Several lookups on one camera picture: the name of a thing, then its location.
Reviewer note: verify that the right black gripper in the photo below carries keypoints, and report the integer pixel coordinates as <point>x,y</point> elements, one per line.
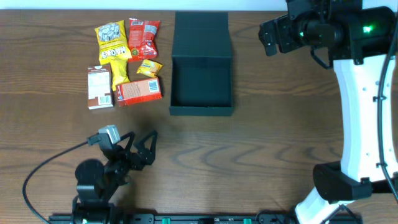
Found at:
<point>282,26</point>

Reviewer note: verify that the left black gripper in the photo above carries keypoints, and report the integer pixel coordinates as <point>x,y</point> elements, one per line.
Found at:
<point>122,157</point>

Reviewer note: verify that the orange red snack box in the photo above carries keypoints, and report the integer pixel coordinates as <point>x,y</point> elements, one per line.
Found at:
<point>139,91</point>

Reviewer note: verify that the brown Pocky box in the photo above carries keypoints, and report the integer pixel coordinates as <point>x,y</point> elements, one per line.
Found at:
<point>100,93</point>

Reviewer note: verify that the dark green box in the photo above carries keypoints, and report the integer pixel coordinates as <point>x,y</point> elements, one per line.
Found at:
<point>202,65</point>

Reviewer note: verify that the yellow sunflower seed bag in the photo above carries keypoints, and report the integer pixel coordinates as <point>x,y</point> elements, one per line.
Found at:
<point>112,41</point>

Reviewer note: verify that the red snack bag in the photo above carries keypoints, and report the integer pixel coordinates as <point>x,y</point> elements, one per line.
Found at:
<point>141,39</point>

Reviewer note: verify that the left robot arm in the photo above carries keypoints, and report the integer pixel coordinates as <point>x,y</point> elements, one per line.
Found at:
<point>96,182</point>

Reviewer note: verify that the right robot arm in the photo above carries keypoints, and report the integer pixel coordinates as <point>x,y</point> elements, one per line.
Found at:
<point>361,39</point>

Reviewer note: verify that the small yellow cracker packet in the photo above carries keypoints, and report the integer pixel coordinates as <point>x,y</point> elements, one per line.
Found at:
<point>149,68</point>

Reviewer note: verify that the yellow Julie's sandwich packet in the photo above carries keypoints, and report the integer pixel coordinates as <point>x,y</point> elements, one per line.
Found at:
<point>119,71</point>

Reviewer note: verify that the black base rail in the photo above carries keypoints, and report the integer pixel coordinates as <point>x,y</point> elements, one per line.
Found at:
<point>264,218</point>

